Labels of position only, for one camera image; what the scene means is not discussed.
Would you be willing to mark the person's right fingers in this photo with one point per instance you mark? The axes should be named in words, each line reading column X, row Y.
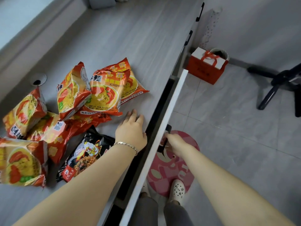
column 167, row 138

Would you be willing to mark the person's left forearm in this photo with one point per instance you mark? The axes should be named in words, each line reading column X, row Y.
column 89, row 185

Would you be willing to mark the person's white left shoe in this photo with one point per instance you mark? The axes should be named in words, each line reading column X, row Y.
column 145, row 189

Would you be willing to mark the person's leg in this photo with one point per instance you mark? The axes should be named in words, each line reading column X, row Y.
column 143, row 210
column 177, row 215

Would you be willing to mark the pink round floor mat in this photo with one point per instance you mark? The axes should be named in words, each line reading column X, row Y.
column 164, row 171

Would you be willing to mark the grey waste bin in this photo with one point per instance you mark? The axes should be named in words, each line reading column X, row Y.
column 222, row 53

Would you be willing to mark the person's left hand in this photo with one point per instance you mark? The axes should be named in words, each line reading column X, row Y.
column 130, row 135

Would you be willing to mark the black office chair base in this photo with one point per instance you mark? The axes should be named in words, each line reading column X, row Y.
column 282, row 79

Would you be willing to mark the person's white right shoe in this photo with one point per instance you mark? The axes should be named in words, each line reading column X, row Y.
column 176, row 190

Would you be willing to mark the person's left middle finger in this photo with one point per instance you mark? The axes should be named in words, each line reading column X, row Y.
column 134, row 114

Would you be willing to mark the person's white shoe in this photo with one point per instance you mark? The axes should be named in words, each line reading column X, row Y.
column 176, row 190
column 145, row 189

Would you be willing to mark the red gift bag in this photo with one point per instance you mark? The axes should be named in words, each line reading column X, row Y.
column 205, row 69

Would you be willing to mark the pile of orange noodle packets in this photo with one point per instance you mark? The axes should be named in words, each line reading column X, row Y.
column 103, row 94

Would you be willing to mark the black noodle packet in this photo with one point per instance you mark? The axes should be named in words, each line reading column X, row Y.
column 87, row 152

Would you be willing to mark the white perforated desk leg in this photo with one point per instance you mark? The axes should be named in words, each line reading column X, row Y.
column 211, row 25

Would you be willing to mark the person's right leg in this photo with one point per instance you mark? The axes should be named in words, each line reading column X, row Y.
column 177, row 215

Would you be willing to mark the person's right hand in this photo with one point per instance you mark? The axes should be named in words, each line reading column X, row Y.
column 176, row 144

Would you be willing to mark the person's left leg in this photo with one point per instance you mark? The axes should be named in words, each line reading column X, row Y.
column 143, row 210

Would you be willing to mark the person's right forearm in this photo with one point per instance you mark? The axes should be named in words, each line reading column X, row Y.
column 230, row 190

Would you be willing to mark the grey box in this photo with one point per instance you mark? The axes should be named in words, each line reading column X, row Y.
column 102, row 2

